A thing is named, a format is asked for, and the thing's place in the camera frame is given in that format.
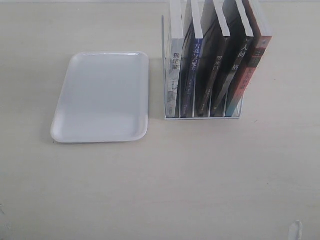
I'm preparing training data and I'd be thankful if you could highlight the blue spine book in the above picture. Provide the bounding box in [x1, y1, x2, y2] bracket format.
[180, 0, 204, 118]

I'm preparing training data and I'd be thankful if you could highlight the white spine book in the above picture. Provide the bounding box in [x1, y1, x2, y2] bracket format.
[165, 0, 184, 118]

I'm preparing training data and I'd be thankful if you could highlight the white wire book rack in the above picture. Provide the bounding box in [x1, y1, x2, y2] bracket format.
[161, 15, 244, 121]

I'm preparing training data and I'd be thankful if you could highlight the pink and teal book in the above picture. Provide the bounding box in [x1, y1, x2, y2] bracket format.
[225, 0, 273, 117]

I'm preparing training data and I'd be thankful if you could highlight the white plastic tray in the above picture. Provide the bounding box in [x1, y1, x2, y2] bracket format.
[50, 51, 150, 144]

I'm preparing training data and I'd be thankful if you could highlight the dark brown spine book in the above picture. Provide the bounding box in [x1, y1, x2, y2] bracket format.
[195, 0, 231, 117]

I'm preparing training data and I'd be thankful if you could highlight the black book white title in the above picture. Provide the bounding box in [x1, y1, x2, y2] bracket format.
[210, 0, 254, 117]

